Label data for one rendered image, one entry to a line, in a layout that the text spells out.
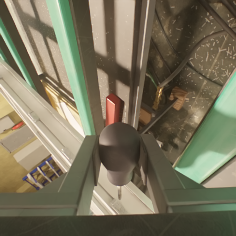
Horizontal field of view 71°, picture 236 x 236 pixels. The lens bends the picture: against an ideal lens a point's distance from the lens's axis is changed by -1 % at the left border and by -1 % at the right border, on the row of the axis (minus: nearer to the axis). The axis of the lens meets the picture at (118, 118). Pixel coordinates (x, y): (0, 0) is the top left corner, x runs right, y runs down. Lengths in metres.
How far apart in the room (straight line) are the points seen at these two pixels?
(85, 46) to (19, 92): 0.48
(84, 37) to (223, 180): 0.24
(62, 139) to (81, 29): 0.33
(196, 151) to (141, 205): 0.26
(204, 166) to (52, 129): 0.43
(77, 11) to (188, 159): 0.21
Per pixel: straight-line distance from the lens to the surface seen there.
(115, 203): 0.41
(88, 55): 0.27
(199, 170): 0.20
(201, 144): 0.17
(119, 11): 0.56
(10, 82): 0.77
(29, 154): 9.78
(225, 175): 0.21
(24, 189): 12.57
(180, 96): 1.28
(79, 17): 0.24
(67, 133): 0.51
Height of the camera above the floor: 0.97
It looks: 26 degrees down
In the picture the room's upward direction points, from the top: 129 degrees counter-clockwise
